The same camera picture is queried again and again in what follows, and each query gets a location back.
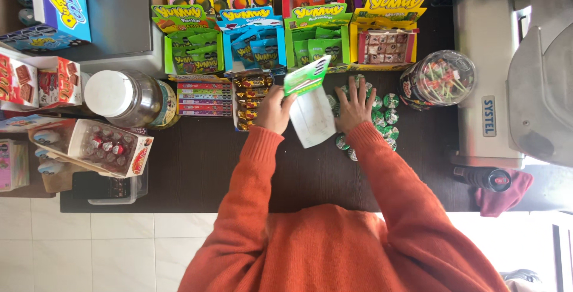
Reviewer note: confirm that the grey metal machine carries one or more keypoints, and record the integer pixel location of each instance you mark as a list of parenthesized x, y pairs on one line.
[(544, 81)]

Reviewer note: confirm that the grey metal box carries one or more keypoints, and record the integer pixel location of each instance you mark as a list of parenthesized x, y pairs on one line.
[(118, 14)]

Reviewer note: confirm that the tall blue cookie box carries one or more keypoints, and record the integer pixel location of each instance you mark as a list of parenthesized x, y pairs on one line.
[(60, 3)]

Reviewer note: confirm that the green display box, sour packets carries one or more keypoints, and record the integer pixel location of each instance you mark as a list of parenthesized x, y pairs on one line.
[(193, 43)]

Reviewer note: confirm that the blue display box of packets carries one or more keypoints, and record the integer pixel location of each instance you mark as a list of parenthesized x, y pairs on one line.
[(253, 43)]

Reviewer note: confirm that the heap of green round candies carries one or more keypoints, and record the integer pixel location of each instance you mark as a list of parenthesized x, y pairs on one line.
[(391, 100)]

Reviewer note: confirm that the green display box of packets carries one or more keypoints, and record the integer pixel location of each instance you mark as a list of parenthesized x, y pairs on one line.
[(317, 41)]

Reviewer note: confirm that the green and white carton box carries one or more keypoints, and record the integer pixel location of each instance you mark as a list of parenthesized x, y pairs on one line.
[(311, 113)]

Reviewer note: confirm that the red white wafer box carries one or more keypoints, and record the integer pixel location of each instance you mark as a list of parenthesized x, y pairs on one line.
[(58, 81), (15, 81)]

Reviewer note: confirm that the stack of pink packets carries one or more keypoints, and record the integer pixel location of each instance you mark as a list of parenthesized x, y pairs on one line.
[(12, 164)]

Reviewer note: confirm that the clear plastic container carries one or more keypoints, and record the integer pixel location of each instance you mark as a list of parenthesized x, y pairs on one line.
[(134, 191)]

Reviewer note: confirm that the clear jar with white lid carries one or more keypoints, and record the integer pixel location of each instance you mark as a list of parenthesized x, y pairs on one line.
[(130, 99)]

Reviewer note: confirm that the silver weighing scale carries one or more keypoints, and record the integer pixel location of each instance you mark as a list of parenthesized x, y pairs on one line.
[(485, 50)]

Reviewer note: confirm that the stack of colourful flat boxes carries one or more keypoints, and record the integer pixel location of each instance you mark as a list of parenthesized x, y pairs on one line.
[(204, 97)]

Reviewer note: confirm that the person's left hand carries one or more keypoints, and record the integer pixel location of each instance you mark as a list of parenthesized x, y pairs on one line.
[(274, 114)]

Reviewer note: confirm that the yellow display box of chocolates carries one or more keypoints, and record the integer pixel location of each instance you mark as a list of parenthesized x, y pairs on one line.
[(385, 37)]

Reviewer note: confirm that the maroon cloth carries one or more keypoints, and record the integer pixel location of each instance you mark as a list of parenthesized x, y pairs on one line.
[(503, 198)]

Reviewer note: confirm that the cardboard box of egg candies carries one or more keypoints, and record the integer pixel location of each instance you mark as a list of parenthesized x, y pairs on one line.
[(49, 149)]

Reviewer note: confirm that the tray of gold candy bars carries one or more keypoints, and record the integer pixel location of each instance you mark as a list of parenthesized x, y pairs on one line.
[(250, 99)]

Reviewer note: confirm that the person's right hand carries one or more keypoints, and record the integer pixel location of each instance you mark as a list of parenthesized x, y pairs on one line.
[(356, 113)]

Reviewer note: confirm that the white box of foil chocolates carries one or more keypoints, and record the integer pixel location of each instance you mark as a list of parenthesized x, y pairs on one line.
[(109, 146)]

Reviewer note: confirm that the clear jar of lollipops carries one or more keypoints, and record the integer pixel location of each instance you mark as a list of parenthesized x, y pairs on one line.
[(438, 79)]

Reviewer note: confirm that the person's orange sweater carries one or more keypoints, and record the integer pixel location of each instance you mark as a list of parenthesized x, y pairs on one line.
[(322, 247)]

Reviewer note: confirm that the flat blue cookie box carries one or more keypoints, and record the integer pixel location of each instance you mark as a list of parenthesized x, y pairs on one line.
[(38, 40)]

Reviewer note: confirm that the black bottle with red cap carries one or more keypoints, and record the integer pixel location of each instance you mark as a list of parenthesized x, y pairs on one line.
[(485, 178)]

